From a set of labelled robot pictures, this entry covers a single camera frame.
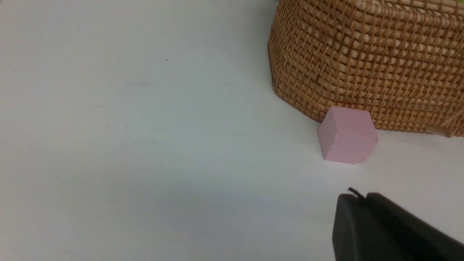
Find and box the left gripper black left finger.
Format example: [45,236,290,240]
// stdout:
[332,194,416,261]

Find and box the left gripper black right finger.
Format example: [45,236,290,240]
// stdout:
[365,192,464,261]

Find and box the light pink foam cube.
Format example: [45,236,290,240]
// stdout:
[318,106,378,165]

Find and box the woven wicker basket green lining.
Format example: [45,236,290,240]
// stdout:
[267,0,464,137]

